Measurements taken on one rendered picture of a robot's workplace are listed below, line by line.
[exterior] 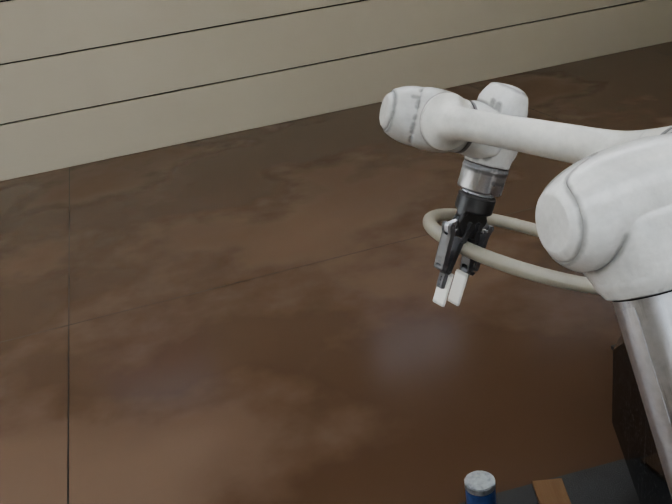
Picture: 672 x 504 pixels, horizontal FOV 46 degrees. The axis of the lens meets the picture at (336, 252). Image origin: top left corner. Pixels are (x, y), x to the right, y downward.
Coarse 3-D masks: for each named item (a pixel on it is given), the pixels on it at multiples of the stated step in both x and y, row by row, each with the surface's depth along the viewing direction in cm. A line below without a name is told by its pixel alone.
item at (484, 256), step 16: (448, 208) 186; (432, 224) 166; (496, 224) 193; (512, 224) 193; (528, 224) 193; (480, 256) 153; (496, 256) 152; (512, 272) 151; (528, 272) 150; (544, 272) 149; (560, 272) 150; (576, 288) 150; (592, 288) 150
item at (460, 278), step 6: (456, 270) 161; (456, 276) 161; (462, 276) 160; (456, 282) 161; (462, 282) 160; (456, 288) 161; (462, 288) 160; (450, 294) 162; (456, 294) 161; (462, 294) 161; (450, 300) 162; (456, 300) 161
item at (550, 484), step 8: (536, 480) 270; (544, 480) 270; (552, 480) 269; (560, 480) 269; (536, 488) 267; (544, 488) 266; (552, 488) 266; (560, 488) 265; (544, 496) 263; (552, 496) 263; (560, 496) 262; (568, 496) 262
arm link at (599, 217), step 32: (608, 160) 91; (640, 160) 91; (544, 192) 94; (576, 192) 90; (608, 192) 89; (640, 192) 89; (544, 224) 95; (576, 224) 89; (608, 224) 88; (640, 224) 89; (576, 256) 91; (608, 256) 90; (640, 256) 89; (608, 288) 93; (640, 288) 91; (640, 320) 93; (640, 352) 94; (640, 384) 95
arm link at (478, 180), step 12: (468, 168) 151; (480, 168) 149; (492, 168) 149; (468, 180) 151; (480, 180) 150; (492, 180) 150; (504, 180) 152; (468, 192) 153; (480, 192) 150; (492, 192) 151
